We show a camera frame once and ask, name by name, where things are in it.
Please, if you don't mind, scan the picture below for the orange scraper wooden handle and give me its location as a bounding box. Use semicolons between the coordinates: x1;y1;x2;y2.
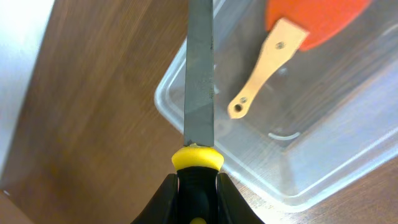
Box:
228;0;371;119

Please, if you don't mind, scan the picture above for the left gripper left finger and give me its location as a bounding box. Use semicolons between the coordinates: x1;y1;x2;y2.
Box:
131;174;178;224

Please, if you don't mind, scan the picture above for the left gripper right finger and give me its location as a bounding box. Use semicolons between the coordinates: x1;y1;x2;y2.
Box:
216;173;264;224

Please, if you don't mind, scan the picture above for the clear plastic container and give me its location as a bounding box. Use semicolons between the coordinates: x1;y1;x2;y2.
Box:
154;0;398;213

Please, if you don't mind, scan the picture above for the metal file yellow-black handle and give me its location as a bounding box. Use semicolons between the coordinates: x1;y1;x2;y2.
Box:
172;0;224;223

